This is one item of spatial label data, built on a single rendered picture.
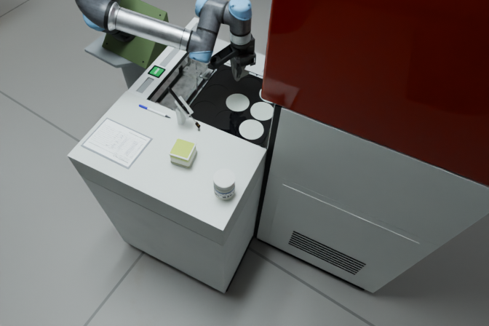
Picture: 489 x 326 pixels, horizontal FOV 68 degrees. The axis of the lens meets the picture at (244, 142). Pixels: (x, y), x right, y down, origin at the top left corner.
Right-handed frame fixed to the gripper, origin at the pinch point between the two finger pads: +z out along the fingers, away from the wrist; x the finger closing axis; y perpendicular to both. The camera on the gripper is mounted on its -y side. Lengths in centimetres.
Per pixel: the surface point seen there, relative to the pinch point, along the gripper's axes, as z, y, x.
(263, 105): 11.3, 9.3, -9.1
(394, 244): 31, 36, -78
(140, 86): 4.0, -36.5, 14.3
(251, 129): 10.7, -0.5, -18.5
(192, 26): 5.8, -4.5, 43.3
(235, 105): 10.8, -1.8, -4.6
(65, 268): 97, -106, -11
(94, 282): 97, -92, -25
